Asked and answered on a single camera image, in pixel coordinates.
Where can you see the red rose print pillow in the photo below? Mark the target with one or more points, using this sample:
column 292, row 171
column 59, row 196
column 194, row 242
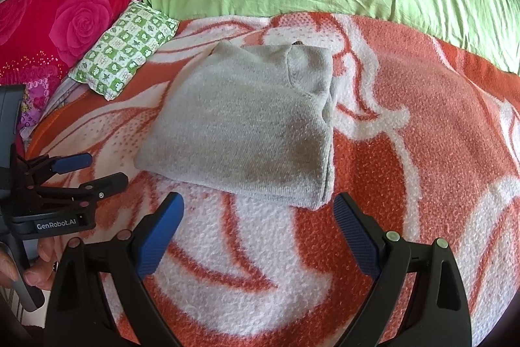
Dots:
column 81, row 17

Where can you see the grey striped cloth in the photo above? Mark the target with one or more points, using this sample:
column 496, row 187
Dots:
column 65, row 95

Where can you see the grey knitted sweater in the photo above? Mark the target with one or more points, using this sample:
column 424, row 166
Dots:
column 243, row 119

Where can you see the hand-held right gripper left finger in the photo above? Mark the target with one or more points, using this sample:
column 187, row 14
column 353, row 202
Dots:
column 158, row 241

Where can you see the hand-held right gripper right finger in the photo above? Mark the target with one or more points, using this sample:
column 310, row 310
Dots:
column 357, row 241

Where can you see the orange and white patterned blanket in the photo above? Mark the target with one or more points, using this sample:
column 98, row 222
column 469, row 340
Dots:
column 426, row 127

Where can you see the pink floral cloth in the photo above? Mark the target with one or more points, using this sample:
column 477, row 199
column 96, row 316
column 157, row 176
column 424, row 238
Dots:
column 34, row 103

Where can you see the person's left hand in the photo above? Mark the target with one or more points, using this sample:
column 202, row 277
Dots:
column 44, row 269

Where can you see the green and white checked pillow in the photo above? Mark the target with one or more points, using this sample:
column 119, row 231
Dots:
column 122, row 46

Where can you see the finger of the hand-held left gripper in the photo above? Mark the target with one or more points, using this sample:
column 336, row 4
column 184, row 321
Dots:
column 105, row 184
column 73, row 162

